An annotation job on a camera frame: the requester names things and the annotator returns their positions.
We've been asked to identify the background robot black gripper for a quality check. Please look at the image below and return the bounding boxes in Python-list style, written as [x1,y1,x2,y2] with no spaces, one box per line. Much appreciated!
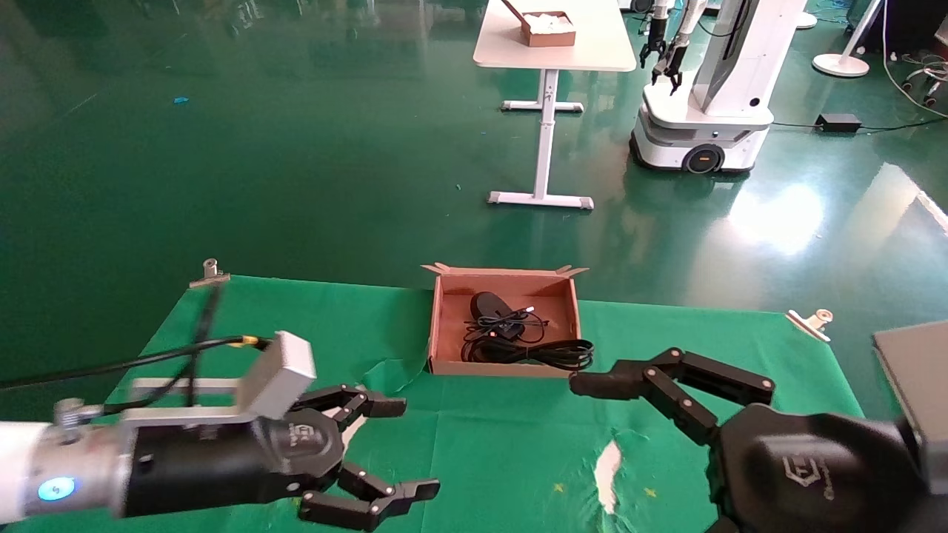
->
[652,37,687,95]
[638,28,667,69]

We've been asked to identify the black floor cable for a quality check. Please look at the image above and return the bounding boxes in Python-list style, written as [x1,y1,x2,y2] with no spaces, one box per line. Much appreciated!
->
[770,115,948,136]

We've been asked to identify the thick black cable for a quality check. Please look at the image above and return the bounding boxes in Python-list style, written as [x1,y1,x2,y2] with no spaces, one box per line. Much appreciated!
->
[461,337,595,372]

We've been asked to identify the open brown cardboard box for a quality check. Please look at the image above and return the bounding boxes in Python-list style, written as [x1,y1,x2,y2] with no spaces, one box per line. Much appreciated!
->
[421,263,588,377]

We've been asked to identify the white packing in small box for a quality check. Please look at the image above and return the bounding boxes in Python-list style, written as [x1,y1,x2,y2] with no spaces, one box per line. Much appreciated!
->
[522,11,575,34]

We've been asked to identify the white table with legs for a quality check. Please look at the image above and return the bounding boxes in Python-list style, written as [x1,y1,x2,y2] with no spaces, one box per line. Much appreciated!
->
[473,0,638,210]

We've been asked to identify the thin black cable bundle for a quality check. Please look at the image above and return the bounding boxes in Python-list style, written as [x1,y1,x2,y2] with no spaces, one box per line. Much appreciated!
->
[464,291,550,343]

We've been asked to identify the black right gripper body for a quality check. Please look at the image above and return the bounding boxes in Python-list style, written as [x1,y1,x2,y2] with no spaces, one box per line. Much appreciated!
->
[711,403,927,533]

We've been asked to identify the silver chair base with wheels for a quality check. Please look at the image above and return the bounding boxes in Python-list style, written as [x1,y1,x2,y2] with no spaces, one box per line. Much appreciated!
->
[900,52,948,108]

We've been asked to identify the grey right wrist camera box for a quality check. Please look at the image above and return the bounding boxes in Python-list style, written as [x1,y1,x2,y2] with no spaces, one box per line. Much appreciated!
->
[872,320,948,493]

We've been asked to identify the metal cloth clip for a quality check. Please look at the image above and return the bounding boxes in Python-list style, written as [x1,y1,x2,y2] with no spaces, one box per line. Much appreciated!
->
[785,309,834,343]
[189,258,230,289]

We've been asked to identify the black cabinet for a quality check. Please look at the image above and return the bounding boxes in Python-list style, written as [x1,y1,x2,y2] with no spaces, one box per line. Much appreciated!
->
[844,0,948,53]

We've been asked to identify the white floor stand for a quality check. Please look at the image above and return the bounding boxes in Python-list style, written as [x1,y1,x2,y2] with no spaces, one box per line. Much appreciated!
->
[812,0,886,78]

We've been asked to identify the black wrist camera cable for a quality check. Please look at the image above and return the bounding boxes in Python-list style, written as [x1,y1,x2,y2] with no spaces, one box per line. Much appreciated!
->
[0,284,271,408]

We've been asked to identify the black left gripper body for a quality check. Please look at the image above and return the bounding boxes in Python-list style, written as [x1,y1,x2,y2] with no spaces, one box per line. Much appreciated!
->
[126,411,347,517]

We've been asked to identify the green table cloth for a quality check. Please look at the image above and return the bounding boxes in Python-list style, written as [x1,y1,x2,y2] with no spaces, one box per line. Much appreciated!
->
[7,275,864,533]

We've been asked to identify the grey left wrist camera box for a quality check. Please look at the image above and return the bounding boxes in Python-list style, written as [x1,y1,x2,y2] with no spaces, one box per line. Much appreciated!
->
[118,332,317,434]

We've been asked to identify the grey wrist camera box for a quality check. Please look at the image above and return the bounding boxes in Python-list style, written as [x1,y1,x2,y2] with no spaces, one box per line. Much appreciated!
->
[872,320,948,493]
[118,332,317,434]

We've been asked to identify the white hanging cable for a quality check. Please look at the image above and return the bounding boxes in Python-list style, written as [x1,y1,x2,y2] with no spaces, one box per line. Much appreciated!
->
[880,0,948,119]

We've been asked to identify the white wheeled background robot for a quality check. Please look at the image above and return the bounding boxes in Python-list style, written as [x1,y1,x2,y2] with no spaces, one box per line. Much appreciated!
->
[630,0,808,176]

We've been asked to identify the small brown cardboard box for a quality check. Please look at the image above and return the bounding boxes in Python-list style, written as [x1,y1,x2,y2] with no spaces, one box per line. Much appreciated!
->
[502,0,577,48]

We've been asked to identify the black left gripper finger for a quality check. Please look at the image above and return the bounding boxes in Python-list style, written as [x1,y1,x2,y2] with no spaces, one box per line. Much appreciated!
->
[293,384,407,432]
[298,463,441,532]

